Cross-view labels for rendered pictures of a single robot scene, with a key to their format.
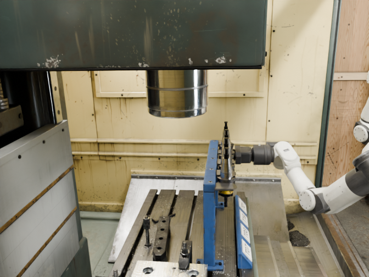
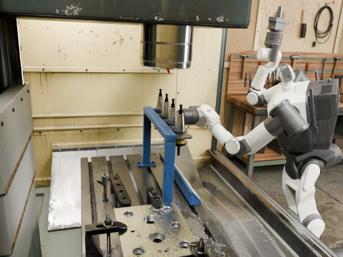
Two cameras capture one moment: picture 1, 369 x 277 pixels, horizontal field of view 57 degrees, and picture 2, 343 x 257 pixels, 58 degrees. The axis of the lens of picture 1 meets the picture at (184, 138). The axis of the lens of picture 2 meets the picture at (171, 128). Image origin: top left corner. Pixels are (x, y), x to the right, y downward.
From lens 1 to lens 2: 39 cm
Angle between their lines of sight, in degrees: 23
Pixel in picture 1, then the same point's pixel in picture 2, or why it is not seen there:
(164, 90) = (166, 44)
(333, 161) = not seen: hidden behind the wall
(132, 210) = (60, 180)
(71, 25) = not seen: outside the picture
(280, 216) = (193, 170)
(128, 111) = (49, 85)
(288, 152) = (210, 112)
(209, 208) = (170, 156)
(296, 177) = (220, 131)
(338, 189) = (259, 133)
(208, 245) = (168, 188)
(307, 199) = (233, 145)
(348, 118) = not seen: hidden behind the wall
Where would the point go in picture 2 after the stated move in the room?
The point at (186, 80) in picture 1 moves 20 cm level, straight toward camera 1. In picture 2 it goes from (185, 36) to (222, 39)
